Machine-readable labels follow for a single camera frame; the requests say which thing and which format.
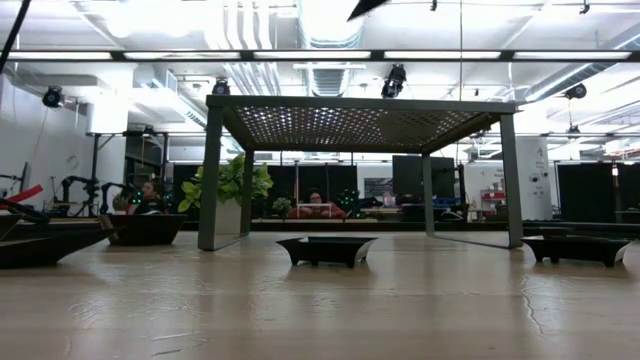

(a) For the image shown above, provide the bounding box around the small black square plate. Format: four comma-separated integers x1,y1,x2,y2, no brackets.
519,234,634,269
275,236,379,269

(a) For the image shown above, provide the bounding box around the large black square plate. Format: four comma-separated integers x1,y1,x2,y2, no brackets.
106,213,188,247

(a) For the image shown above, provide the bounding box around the black teardrop plate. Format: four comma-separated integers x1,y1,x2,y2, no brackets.
0,227,117,270

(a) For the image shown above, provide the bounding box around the long ceiling light strip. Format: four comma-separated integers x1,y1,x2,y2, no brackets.
0,48,640,63

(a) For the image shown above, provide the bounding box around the grey perforated metal shelf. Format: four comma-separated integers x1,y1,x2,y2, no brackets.
197,94,525,252

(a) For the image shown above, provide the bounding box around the black monitor panel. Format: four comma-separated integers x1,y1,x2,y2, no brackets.
391,154,457,199

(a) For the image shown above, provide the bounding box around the person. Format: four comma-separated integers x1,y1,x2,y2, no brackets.
287,188,347,220
130,178,169,216

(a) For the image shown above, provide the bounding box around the small potted plant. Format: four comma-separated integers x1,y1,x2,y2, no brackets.
272,196,294,219

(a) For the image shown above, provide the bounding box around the green artificial potted plant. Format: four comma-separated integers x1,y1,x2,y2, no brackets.
177,153,275,236

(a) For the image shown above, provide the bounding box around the white column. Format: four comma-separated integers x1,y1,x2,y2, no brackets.
514,135,554,221

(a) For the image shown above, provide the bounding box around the red stick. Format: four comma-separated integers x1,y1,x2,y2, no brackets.
0,183,45,209

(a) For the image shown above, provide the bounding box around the black aluminium table frame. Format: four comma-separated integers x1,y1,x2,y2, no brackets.
0,218,640,241

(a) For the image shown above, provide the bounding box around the thick black cable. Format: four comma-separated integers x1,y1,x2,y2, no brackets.
0,0,32,74

